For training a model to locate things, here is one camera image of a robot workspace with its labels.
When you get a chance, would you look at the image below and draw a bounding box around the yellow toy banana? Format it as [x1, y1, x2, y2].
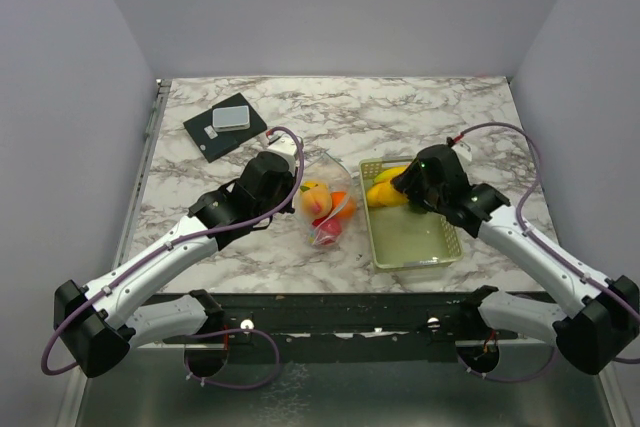
[373, 165, 407, 184]

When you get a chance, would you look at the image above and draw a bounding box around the orange yellow toy mango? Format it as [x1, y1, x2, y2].
[366, 182, 408, 208]

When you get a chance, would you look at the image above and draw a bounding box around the clear zip top bag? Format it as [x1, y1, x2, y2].
[293, 152, 357, 247]

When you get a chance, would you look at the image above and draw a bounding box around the red toy apple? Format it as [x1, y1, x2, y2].
[312, 217, 343, 246]

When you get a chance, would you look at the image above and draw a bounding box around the orange toy orange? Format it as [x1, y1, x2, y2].
[330, 191, 357, 220]

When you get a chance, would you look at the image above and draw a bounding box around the green toy fruit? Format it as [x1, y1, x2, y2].
[408, 203, 429, 215]

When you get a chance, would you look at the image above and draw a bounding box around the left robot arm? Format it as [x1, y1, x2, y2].
[52, 148, 304, 378]

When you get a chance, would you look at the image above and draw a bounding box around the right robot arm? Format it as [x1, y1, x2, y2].
[391, 145, 639, 375]

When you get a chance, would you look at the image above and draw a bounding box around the black flat box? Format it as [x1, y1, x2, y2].
[183, 93, 267, 163]

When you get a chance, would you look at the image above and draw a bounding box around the pale green plastic basket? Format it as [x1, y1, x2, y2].
[358, 156, 464, 271]

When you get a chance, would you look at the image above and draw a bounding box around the small white device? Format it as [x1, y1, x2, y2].
[211, 105, 250, 132]

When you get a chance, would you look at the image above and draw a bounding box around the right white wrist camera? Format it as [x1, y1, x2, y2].
[446, 137, 473, 164]

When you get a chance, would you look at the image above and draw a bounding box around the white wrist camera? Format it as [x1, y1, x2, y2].
[446, 137, 473, 164]
[266, 129, 304, 161]

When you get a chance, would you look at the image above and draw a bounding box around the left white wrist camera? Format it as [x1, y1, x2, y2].
[266, 129, 304, 161]

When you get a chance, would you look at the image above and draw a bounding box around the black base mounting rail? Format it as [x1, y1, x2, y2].
[162, 284, 519, 364]

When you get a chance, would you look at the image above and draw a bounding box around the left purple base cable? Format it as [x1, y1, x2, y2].
[184, 326, 282, 391]

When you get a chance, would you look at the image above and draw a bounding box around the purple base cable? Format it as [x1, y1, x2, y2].
[464, 346, 559, 383]
[184, 326, 282, 391]

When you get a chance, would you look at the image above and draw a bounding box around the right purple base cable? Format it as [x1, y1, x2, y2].
[464, 346, 559, 383]

